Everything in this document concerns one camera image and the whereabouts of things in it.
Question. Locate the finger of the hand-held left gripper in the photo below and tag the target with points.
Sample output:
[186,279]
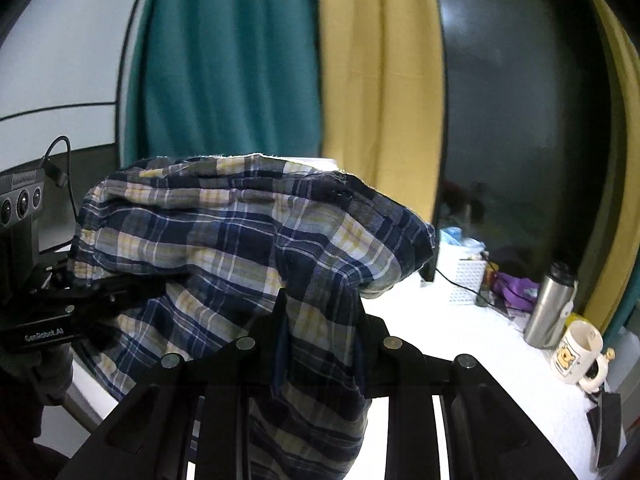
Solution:
[110,292]

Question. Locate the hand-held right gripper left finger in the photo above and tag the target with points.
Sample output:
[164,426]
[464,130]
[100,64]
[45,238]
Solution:
[265,360]

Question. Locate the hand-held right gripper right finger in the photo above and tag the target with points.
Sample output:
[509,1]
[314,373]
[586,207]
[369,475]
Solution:
[372,360]

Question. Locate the blue plaid pants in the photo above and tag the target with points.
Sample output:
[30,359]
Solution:
[225,240]

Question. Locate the person's left hand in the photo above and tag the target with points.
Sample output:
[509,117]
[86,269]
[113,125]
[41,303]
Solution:
[50,375]

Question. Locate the white textured table cover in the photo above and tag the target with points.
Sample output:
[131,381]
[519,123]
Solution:
[450,350]

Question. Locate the white plastic basket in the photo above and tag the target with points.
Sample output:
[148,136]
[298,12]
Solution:
[467,285]

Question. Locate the blue plastic bag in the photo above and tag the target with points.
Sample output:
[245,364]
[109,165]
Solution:
[457,240]

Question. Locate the purple cloth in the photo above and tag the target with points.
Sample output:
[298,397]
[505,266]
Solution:
[515,290]

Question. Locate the steel tumbler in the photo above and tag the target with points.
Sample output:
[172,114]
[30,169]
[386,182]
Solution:
[547,310]

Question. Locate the white bear print mug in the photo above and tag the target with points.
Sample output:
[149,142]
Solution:
[572,355]

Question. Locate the black flat case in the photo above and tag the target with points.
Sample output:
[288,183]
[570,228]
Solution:
[606,430]

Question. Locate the teal curtain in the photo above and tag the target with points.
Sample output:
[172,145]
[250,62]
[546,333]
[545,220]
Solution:
[225,60]

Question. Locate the yellow curtain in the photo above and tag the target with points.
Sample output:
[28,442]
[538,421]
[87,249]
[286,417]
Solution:
[625,160]
[380,85]

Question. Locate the dark window pane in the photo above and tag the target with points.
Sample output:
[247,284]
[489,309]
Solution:
[525,110]

